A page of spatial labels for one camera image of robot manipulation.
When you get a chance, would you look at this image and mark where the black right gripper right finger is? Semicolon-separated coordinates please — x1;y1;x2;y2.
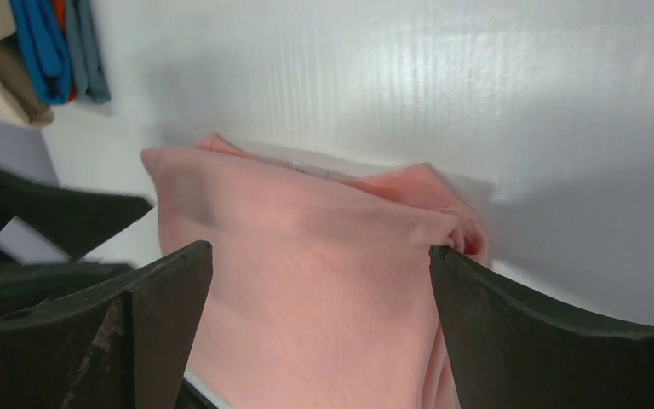
429;246;654;409

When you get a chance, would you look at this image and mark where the blue folded t shirt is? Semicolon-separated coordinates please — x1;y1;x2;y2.
9;0;71;105

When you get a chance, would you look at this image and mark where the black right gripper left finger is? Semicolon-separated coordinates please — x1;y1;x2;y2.
0;240;213;408

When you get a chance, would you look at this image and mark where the teal folded t shirt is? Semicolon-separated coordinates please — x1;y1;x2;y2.
65;0;111;105

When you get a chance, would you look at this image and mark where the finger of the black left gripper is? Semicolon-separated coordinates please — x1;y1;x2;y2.
0;249;135;320
0;168;152;261

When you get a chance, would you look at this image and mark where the pink t shirt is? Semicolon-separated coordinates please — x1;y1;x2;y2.
141;135;488;408

